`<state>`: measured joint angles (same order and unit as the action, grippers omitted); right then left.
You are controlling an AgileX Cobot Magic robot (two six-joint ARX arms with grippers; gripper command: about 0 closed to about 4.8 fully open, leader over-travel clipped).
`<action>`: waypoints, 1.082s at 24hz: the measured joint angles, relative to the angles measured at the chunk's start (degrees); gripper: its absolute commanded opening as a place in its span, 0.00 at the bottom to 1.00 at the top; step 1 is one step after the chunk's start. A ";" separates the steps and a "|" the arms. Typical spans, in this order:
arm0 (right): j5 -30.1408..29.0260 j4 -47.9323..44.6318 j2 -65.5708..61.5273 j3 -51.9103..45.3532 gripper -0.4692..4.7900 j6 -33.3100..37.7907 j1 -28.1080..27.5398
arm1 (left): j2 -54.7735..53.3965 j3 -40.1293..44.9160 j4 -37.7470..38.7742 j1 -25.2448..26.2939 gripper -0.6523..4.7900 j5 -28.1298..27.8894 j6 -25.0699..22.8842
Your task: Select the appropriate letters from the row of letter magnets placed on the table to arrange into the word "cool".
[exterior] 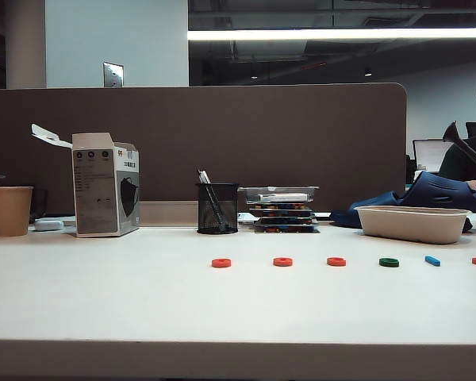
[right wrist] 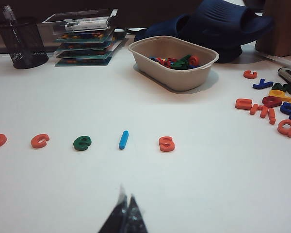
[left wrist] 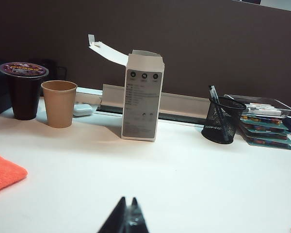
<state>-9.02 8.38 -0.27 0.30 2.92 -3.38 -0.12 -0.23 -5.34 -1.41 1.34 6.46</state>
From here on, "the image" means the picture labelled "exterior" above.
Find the blue letter l magnet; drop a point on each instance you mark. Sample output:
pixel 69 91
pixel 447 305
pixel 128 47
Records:
pixel 434 260

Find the clear plastic box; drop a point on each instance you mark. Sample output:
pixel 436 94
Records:
pixel 279 194

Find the white monitor screen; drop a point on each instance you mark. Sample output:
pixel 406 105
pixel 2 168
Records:
pixel 430 155

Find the red letter g magnet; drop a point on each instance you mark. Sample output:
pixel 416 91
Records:
pixel 336 261

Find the brown desk partition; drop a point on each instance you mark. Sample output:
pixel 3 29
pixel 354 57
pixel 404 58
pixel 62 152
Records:
pixel 222 139

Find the beige pulp bowl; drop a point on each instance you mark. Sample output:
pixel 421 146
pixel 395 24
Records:
pixel 412 224

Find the small white plastic case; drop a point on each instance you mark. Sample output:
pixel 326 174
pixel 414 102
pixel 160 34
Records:
pixel 47 225

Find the brown paper cup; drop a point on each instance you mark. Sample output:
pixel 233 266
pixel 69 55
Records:
pixel 10 210

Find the black mesh pen holder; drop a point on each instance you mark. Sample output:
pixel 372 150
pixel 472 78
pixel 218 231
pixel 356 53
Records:
pixel 217 210

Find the black and white pen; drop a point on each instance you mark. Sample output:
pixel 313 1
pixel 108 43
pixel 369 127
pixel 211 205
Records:
pixel 203 176

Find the navy blue fabric bundle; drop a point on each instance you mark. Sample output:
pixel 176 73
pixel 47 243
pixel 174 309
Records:
pixel 440 190

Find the person in dark green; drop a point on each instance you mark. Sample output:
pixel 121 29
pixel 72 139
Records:
pixel 456 164

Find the white face mask box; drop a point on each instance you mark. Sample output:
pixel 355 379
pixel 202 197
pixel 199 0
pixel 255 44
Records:
pixel 95 190

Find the white ceiling light strip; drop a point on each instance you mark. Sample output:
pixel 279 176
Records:
pixel 321 33

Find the metal wall plate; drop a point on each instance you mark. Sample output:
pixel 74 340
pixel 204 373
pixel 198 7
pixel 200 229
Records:
pixel 113 74

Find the red letter o magnet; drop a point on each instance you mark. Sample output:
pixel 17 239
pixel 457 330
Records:
pixel 283 262
pixel 221 263

